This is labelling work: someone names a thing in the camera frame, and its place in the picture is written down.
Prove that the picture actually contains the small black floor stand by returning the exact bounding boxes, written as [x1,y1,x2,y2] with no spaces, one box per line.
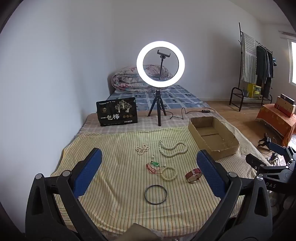
[258,133,272,148]

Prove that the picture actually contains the large pearl necklace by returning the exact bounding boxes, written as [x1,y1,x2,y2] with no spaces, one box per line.
[159,141,188,158]

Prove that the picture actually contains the folded floral quilt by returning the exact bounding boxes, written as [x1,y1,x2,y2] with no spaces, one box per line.
[112,65,173,94]

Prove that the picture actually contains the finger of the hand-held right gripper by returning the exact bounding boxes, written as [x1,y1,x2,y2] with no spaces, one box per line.
[269,142,296,160]
[245,153,275,173]

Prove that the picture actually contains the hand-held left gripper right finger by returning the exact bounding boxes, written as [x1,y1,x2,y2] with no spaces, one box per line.
[190,149,273,241]

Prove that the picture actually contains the stacked flat boxes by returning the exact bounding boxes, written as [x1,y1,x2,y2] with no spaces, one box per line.
[274,94,296,118]

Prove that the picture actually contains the black phone holder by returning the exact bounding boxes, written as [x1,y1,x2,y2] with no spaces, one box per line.
[157,49,171,80]

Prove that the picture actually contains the red strap watch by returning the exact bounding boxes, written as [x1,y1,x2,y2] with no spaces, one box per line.
[184,168,203,184]

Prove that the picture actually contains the black snack bag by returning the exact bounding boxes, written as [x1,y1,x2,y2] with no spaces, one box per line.
[96,97,138,127]

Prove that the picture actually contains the green pendant with red cord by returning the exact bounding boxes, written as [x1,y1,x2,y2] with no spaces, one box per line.
[146,161,164,175]

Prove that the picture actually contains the black ring light cable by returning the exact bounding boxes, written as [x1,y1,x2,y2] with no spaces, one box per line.
[151,87,213,120]

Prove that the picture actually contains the black tripod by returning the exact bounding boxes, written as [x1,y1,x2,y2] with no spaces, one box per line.
[147,89,167,127]

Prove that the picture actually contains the black clothes rack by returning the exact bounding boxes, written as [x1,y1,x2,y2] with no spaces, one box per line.
[229,22,278,112]

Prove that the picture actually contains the white ring light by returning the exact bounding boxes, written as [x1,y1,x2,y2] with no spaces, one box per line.
[136,41,185,89]

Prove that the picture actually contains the window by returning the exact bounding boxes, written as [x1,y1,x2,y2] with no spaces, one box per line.
[288,39,296,85]

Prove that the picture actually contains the yellow box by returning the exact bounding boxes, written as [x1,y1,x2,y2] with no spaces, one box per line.
[247,83,262,98]

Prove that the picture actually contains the yellow striped cloth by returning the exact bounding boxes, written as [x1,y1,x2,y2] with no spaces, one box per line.
[50,126,245,237]

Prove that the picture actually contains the cardboard box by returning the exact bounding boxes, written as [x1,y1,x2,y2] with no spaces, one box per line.
[188,116,240,161]

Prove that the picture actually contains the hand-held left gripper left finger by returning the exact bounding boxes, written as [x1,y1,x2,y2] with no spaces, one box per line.
[25,148,109,241]

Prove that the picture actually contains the dark thin bangle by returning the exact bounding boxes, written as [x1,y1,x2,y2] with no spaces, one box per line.
[144,185,168,205]

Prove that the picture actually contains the blue checked bed sheet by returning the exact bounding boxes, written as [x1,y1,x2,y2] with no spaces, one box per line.
[109,84,211,111]

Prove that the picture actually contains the dark hanging clothes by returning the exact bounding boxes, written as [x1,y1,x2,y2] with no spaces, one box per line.
[255,45,275,98]

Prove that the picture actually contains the small pearl strand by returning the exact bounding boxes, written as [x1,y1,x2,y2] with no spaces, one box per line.
[135,144,150,155]

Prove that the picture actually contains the orange cloth covered table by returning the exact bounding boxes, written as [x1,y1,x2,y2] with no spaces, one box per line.
[255,104,296,147]

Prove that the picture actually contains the striped hanging towel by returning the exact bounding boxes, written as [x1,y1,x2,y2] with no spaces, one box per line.
[240,32,258,83]

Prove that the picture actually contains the cream bead bracelet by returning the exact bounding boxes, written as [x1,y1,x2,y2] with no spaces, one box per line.
[160,166,178,181]

